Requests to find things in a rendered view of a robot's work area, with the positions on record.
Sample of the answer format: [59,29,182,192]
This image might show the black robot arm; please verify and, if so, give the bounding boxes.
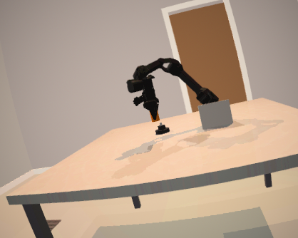
[126,58,219,106]

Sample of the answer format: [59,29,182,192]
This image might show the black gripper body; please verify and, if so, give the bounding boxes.
[143,88,159,108]

